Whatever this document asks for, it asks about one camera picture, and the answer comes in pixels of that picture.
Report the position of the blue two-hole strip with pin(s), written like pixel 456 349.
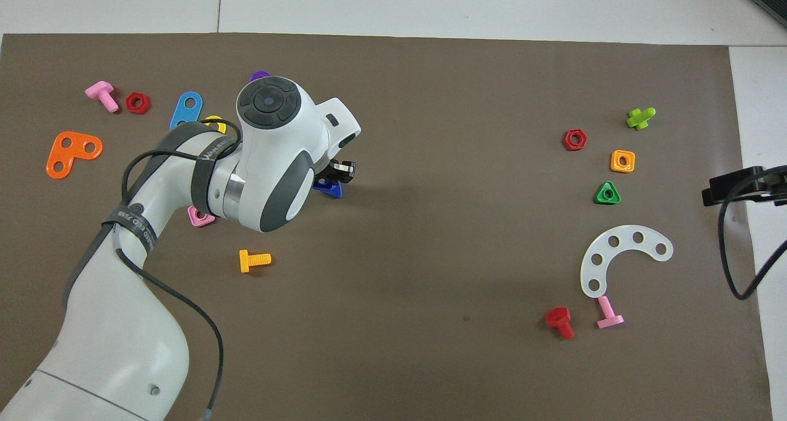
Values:
pixel 186 114

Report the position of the brown paper table mat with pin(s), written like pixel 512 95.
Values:
pixel 430 163

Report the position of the red hexagon toy nut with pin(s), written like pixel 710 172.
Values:
pixel 146 103
pixel 583 140

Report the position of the orange square toy nut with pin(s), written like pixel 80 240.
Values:
pixel 615 167

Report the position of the orange heart-shaped three-hole plate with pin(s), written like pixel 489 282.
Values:
pixel 75 155

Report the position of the orange plastic toy bolt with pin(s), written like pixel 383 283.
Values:
pixel 246 261

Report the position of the white curved five-hole plate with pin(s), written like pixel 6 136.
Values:
pixel 626 238

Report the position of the purple four-hole strip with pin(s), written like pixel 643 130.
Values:
pixel 261 75

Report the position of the lime green toy bolt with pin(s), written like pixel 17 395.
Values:
pixel 639 120

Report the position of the pink plastic toy bolt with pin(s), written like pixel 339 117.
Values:
pixel 101 92
pixel 607 313

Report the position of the blue square toy nut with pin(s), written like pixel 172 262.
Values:
pixel 332 191

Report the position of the pink square toy nut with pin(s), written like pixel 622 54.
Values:
pixel 193 220

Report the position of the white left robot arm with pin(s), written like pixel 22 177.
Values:
pixel 123 347

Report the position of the yellow three-hole strip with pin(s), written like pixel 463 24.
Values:
pixel 209 120

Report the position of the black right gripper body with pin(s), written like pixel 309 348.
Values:
pixel 776 184

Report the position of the red plastic toy bolt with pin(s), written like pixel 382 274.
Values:
pixel 558 318

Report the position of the green triangle toy nut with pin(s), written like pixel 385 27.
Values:
pixel 599 200

